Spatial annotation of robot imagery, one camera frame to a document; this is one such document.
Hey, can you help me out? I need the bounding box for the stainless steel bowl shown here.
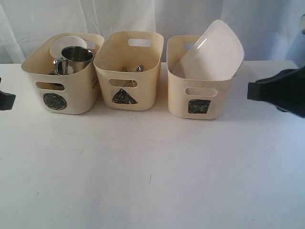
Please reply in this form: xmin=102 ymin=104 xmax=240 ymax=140
xmin=48 ymin=70 xmax=60 ymax=75

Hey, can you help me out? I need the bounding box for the white square plate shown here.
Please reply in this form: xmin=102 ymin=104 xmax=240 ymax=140
xmin=171 ymin=20 xmax=244 ymax=81

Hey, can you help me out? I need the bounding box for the steel spoon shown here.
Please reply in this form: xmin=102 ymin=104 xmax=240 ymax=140
xmin=132 ymin=65 xmax=144 ymax=73

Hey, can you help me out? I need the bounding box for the cream bin with circle mark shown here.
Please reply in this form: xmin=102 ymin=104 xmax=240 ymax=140
xmin=21 ymin=32 xmax=104 ymax=115

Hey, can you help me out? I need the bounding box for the steel mug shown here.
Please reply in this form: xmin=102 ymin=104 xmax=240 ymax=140
xmin=53 ymin=46 xmax=94 ymax=75

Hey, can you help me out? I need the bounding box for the cream bin with triangle mark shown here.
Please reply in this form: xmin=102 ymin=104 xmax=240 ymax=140
xmin=93 ymin=31 xmax=164 ymax=111

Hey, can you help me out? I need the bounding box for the cream bin with square mark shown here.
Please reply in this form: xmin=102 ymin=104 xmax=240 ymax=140
xmin=166 ymin=35 xmax=233 ymax=120

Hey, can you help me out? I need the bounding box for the white plastic bowl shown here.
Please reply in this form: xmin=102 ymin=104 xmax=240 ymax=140
xmin=49 ymin=36 xmax=87 ymax=59

